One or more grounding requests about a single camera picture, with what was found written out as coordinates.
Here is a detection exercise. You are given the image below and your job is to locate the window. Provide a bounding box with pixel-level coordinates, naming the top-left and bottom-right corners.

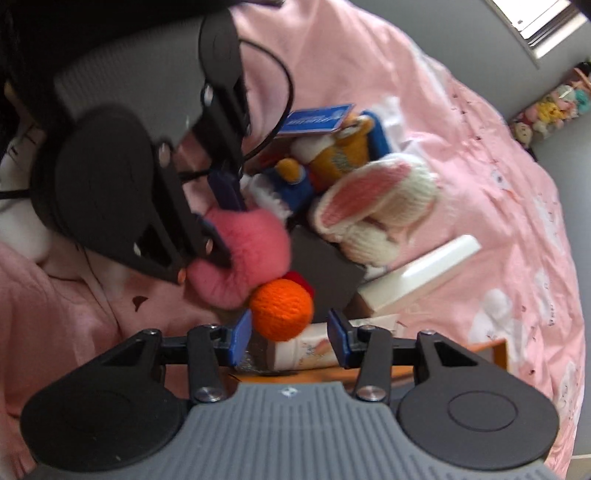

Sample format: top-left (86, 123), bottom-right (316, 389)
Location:
top-left (489, 0), bottom-right (591, 70)

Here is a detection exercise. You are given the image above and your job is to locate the black cable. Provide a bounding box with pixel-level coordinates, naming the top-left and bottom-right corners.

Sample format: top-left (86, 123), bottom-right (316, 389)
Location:
top-left (178, 39), bottom-right (296, 181)

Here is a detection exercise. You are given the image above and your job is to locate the orange blue plush toy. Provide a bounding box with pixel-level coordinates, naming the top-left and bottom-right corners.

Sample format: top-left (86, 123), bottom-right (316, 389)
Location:
top-left (247, 111), bottom-right (393, 220)

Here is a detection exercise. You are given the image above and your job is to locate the black textured box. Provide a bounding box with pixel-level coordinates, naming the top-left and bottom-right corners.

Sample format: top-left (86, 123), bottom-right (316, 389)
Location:
top-left (286, 224), bottom-right (368, 324)

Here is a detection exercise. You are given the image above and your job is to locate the orange cardboard box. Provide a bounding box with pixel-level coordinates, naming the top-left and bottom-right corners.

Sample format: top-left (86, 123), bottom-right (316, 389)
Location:
top-left (226, 339), bottom-right (509, 386)

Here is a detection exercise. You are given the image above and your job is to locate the pink fluffy pompom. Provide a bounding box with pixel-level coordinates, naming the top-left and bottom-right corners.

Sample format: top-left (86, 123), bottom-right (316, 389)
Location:
top-left (187, 208), bottom-right (293, 309)

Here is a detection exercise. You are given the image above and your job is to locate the blue hang tag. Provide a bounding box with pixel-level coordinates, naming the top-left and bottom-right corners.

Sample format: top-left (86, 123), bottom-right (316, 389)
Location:
top-left (277, 104), bottom-right (355, 137)

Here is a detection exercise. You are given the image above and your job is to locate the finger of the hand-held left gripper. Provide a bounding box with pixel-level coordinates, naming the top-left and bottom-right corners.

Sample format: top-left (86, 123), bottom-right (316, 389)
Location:
top-left (187, 78), bottom-right (254, 214)
top-left (124, 141), bottom-right (234, 286)

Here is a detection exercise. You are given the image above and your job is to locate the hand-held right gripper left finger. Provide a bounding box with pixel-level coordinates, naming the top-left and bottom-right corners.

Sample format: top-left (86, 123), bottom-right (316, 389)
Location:
top-left (78, 308), bottom-right (254, 402)

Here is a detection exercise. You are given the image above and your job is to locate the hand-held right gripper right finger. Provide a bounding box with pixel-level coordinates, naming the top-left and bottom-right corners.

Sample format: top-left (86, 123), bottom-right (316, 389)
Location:
top-left (327, 308), bottom-right (504, 401)

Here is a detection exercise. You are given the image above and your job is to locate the pink cloud print blanket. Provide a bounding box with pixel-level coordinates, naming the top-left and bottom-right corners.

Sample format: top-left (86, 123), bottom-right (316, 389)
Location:
top-left (0, 0), bottom-right (587, 480)

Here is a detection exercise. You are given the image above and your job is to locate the long white box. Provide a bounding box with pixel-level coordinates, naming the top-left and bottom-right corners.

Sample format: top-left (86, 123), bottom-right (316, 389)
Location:
top-left (355, 234), bottom-right (483, 315)

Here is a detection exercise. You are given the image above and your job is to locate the orange crochet ball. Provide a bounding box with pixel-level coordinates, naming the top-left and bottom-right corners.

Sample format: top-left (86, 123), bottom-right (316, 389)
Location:
top-left (249, 279), bottom-right (315, 342)

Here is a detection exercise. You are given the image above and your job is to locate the tall tube of plush toys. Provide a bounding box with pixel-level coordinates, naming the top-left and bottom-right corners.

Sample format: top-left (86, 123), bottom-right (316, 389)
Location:
top-left (510, 65), bottom-right (591, 151)

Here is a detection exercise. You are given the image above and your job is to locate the red green crochet toy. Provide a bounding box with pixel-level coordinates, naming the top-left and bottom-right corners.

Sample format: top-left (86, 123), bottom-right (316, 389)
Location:
top-left (281, 270), bottom-right (317, 301)

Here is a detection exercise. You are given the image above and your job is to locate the white pink crochet bunny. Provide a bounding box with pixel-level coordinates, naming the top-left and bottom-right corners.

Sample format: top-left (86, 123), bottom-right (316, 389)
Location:
top-left (308, 154), bottom-right (439, 268)

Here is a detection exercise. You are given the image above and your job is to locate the white hand cream tube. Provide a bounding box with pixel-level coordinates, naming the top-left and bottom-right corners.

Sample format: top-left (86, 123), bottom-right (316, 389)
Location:
top-left (268, 314), bottom-right (402, 372)

